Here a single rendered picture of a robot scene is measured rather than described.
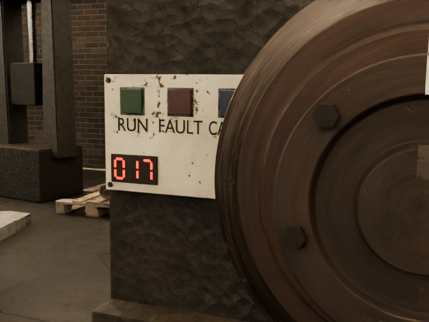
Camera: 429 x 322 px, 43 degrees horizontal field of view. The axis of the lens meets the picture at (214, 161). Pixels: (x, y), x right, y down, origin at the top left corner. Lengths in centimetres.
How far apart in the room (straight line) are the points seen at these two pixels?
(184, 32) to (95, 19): 723
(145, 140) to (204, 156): 10
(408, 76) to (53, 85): 548
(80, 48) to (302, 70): 761
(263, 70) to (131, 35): 30
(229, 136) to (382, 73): 21
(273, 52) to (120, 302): 50
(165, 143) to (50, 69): 512
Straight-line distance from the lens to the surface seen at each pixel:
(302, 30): 62
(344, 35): 60
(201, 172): 81
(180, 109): 81
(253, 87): 63
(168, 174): 83
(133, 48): 87
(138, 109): 84
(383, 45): 57
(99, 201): 523
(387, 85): 52
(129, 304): 93
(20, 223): 497
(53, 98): 591
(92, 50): 805
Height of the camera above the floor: 123
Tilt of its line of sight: 8 degrees down
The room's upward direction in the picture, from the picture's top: 1 degrees clockwise
